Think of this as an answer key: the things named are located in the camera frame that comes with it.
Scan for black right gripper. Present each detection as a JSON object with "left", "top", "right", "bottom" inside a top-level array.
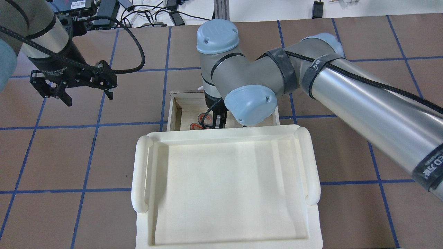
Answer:
[{"left": 204, "top": 94, "right": 228, "bottom": 129}]

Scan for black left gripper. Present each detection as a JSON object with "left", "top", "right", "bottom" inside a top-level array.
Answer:
[{"left": 30, "top": 60, "right": 117, "bottom": 106}]

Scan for orange grey scissors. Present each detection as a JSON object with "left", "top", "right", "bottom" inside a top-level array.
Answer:
[{"left": 189, "top": 113, "right": 213, "bottom": 130}]

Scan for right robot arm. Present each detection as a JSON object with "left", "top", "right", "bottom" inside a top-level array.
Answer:
[{"left": 196, "top": 19, "right": 443, "bottom": 200}]

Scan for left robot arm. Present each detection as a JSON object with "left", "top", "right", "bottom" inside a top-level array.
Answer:
[{"left": 1, "top": 0, "right": 117, "bottom": 106}]

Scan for light wooden drawer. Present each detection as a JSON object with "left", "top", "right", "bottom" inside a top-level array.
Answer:
[{"left": 166, "top": 90, "right": 280, "bottom": 132}]

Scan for white plastic tray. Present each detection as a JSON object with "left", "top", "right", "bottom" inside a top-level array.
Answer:
[{"left": 131, "top": 124, "right": 323, "bottom": 249}]

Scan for large black power brick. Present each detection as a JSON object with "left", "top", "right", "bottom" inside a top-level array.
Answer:
[{"left": 93, "top": 0, "right": 120, "bottom": 29}]

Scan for black power adapter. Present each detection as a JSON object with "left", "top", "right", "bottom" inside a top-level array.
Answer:
[{"left": 311, "top": 0, "right": 324, "bottom": 19}]

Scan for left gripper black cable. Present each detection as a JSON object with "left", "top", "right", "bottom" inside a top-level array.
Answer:
[{"left": 0, "top": 15, "right": 146, "bottom": 74}]

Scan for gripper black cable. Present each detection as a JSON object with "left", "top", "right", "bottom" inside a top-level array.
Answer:
[
  {"left": 202, "top": 51, "right": 443, "bottom": 129},
  {"left": 0, "top": 15, "right": 146, "bottom": 74}
]

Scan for aluminium frame post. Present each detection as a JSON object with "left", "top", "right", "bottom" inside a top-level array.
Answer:
[{"left": 213, "top": 0, "right": 230, "bottom": 21}]

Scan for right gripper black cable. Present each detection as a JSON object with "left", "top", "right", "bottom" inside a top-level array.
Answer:
[{"left": 202, "top": 51, "right": 443, "bottom": 129}]

